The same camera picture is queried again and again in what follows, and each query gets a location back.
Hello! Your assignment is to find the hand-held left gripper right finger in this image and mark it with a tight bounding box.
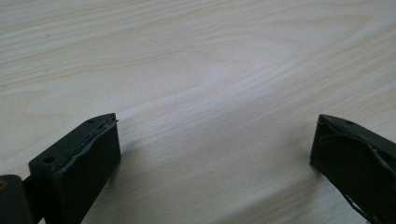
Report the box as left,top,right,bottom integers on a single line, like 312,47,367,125
309,113,396,224

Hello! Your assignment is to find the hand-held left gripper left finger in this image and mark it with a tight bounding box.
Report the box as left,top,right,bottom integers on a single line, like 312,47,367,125
28,113,122,224

